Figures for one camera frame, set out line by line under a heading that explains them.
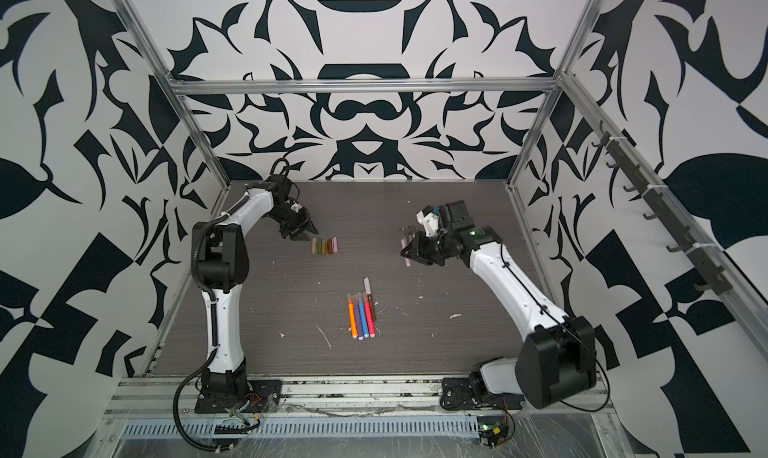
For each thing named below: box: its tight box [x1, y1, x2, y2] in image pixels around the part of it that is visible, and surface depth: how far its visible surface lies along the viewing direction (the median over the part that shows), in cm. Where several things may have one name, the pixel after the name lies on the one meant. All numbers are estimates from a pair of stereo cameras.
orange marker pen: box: [346, 292, 358, 339], surface depth 88 cm
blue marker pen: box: [357, 292, 369, 339], surface depth 89 cm
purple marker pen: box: [353, 294, 364, 341], surface depth 87 cm
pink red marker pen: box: [362, 292, 376, 338], surface depth 88 cm
